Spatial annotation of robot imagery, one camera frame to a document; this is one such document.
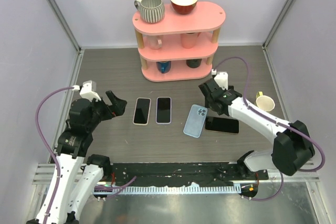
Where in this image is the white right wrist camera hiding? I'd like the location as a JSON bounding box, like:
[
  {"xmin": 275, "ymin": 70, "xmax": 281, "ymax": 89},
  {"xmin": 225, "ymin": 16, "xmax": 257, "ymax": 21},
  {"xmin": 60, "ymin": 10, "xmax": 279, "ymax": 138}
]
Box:
[{"xmin": 211, "ymin": 69, "xmax": 228, "ymax": 90}]

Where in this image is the light blue phone case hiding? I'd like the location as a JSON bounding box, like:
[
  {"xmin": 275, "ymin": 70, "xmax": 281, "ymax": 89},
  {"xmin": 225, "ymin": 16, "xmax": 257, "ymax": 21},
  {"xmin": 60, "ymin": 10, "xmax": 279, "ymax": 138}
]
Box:
[{"xmin": 183, "ymin": 104, "xmax": 207, "ymax": 138}]

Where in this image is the black gold smartphone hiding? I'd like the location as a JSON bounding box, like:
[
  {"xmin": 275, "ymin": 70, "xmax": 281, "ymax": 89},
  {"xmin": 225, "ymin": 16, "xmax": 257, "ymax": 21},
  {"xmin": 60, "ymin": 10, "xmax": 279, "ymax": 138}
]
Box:
[{"xmin": 205, "ymin": 116, "xmax": 239, "ymax": 134}]

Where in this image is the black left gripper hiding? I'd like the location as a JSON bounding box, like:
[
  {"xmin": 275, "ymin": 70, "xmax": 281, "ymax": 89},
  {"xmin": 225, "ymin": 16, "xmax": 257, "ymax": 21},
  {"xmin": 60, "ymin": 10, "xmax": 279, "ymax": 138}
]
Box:
[{"xmin": 87, "ymin": 90, "xmax": 127, "ymax": 131}]

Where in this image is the white slotted cable duct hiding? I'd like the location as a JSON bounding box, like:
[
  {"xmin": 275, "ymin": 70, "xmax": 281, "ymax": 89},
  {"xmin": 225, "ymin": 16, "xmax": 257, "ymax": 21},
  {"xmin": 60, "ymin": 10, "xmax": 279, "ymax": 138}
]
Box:
[{"xmin": 94, "ymin": 184, "xmax": 242, "ymax": 195}]

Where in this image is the pale pink mug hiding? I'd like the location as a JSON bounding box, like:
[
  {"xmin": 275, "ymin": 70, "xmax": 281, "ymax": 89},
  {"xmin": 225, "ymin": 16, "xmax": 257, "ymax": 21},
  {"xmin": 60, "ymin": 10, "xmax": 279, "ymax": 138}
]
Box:
[{"xmin": 146, "ymin": 36, "xmax": 162, "ymax": 50}]

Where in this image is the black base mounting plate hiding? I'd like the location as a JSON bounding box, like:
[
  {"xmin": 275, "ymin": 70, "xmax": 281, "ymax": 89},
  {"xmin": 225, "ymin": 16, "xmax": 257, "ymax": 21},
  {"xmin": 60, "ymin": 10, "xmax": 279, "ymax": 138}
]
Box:
[{"xmin": 104, "ymin": 161, "xmax": 270, "ymax": 188}]

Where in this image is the pink cup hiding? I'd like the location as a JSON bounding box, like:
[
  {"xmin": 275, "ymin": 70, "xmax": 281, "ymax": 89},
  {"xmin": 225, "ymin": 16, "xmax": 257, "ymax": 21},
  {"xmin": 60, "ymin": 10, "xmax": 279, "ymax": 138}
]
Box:
[{"xmin": 181, "ymin": 32, "xmax": 201, "ymax": 49}]

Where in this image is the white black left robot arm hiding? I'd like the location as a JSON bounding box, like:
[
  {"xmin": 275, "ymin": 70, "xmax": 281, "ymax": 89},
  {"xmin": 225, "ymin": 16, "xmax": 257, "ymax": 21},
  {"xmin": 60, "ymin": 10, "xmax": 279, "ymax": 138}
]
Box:
[{"xmin": 28, "ymin": 91, "xmax": 127, "ymax": 223}]

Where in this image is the grey striped mug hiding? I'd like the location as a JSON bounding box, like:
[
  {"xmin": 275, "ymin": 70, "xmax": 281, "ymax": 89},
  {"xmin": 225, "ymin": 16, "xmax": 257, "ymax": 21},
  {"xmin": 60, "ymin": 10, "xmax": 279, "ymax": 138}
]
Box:
[{"xmin": 134, "ymin": 0, "xmax": 165, "ymax": 24}]

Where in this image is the lavender phone case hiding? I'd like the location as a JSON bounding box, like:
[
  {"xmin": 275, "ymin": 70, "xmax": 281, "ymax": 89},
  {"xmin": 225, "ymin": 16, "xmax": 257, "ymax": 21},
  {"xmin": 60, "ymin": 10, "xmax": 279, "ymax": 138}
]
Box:
[{"xmin": 155, "ymin": 96, "xmax": 172, "ymax": 125}]

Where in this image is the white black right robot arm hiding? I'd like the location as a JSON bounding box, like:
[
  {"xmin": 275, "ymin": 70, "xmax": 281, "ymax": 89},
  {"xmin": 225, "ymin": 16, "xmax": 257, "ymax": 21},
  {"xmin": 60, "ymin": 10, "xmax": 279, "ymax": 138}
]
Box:
[{"xmin": 199, "ymin": 79, "xmax": 315, "ymax": 179}]

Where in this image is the red white bowl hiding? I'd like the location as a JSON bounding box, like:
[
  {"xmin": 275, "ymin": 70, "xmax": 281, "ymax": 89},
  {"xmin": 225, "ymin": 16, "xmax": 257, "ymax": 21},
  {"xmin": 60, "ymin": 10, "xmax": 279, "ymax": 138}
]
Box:
[{"xmin": 170, "ymin": 0, "xmax": 198, "ymax": 15}]

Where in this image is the aluminium front rail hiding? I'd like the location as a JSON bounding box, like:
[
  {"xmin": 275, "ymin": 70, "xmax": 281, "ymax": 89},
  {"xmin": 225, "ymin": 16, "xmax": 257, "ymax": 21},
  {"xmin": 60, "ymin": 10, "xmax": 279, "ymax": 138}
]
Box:
[{"xmin": 33, "ymin": 160, "xmax": 320, "ymax": 184}]

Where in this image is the yellow mug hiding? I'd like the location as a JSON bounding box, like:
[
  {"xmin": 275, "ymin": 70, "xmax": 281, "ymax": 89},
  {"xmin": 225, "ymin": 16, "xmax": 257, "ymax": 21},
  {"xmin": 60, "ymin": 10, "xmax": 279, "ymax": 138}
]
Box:
[{"xmin": 255, "ymin": 91, "xmax": 275, "ymax": 112}]

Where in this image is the blue mug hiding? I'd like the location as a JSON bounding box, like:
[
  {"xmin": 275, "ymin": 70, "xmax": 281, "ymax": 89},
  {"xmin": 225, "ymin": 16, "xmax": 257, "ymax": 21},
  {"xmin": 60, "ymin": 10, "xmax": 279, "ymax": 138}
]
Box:
[{"xmin": 156, "ymin": 61, "xmax": 171, "ymax": 74}]

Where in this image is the pink three-tier shelf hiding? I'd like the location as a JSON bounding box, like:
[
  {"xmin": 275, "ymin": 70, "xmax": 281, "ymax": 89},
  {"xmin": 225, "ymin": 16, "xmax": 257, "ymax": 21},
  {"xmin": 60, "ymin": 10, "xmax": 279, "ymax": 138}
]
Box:
[{"xmin": 132, "ymin": 2, "xmax": 226, "ymax": 82}]

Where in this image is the beige phone case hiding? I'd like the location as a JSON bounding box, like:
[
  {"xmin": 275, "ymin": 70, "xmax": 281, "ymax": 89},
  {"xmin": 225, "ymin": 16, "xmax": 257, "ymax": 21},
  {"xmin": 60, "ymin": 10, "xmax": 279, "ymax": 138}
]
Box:
[{"xmin": 132, "ymin": 97, "xmax": 152, "ymax": 125}]

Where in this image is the black cup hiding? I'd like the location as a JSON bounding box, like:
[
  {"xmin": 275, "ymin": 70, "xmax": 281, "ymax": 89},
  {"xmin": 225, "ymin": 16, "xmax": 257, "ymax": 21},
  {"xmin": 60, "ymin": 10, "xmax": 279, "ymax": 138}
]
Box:
[{"xmin": 186, "ymin": 59, "xmax": 202, "ymax": 69}]

